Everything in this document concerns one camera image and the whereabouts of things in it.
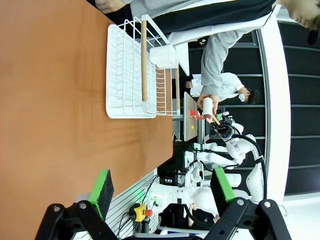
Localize left gripper black finger with green pad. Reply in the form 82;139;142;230
34;169;120;240

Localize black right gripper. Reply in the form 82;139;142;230
203;111;292;240

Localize white cup brown base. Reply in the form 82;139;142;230
202;97;214;120

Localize aluminium profile robot base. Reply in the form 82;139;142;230
74;168;161;240

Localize person's left hand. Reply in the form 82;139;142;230
196;93;220;116

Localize person's right hand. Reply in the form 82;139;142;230
94;0;126;15

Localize background wooden table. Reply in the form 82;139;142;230
183;91;199;142

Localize red blocks on background table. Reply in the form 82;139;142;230
189;109;205;121

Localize yellow red emergency stop button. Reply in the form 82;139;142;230
133;202;154;223

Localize background person white coat mask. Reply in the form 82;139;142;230
184;73;261;106

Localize black control box with display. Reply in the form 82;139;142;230
158;169;186;187

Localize person in black shirt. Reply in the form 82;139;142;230
159;202;221;231

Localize white cutlery holder cup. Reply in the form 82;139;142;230
149;44;180;70

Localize person's torso black white clothing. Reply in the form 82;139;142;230
104;0;279;46

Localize person's head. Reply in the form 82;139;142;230
279;0;320;46

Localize black cables bundle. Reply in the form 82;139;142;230
116;211;137;240

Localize black cable on robot arm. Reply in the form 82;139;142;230
232;134;268;201

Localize white wire dish rack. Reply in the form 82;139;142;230
105;14;181;120

